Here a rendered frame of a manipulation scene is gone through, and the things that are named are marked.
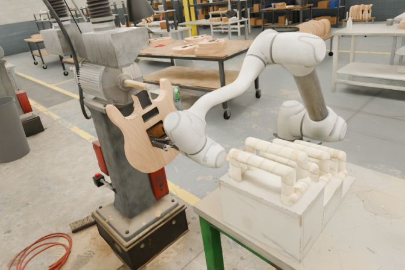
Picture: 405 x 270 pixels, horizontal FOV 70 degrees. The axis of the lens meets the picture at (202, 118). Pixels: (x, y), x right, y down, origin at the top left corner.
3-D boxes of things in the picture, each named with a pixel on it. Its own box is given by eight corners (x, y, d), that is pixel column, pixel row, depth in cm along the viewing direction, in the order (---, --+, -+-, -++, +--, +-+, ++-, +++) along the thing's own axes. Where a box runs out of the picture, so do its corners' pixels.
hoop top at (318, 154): (270, 147, 103) (270, 139, 102) (275, 143, 105) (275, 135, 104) (327, 164, 90) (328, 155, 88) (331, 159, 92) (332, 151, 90)
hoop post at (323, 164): (316, 181, 95) (317, 156, 91) (320, 176, 97) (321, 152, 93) (326, 184, 93) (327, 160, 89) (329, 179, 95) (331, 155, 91)
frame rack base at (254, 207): (222, 222, 96) (217, 179, 89) (248, 197, 105) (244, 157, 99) (301, 265, 78) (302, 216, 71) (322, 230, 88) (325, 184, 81)
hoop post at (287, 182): (278, 202, 76) (278, 173, 73) (284, 196, 78) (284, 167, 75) (290, 207, 74) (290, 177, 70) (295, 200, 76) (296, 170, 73)
